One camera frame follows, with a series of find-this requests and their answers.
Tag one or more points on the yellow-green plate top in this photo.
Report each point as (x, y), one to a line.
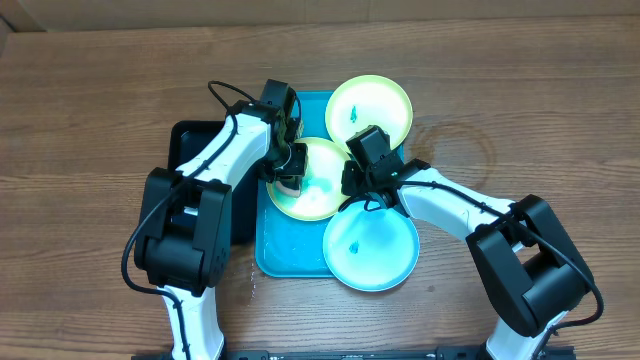
(368, 100)

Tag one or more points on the black plastic tray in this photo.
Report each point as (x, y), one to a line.
(188, 139)

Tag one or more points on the teal plastic tray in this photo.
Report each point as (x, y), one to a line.
(287, 247)

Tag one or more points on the green scrubbing sponge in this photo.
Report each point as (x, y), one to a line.
(286, 189)

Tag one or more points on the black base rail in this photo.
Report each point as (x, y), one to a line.
(441, 353)

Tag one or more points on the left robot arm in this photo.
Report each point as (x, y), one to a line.
(181, 245)

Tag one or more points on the yellow-green plate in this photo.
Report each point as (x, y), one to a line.
(368, 100)
(321, 193)

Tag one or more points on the light blue plate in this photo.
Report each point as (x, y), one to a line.
(370, 251)

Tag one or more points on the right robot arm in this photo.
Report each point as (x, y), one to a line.
(535, 278)

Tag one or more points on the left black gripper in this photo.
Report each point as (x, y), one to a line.
(298, 169)

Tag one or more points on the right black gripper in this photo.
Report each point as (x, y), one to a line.
(353, 181)

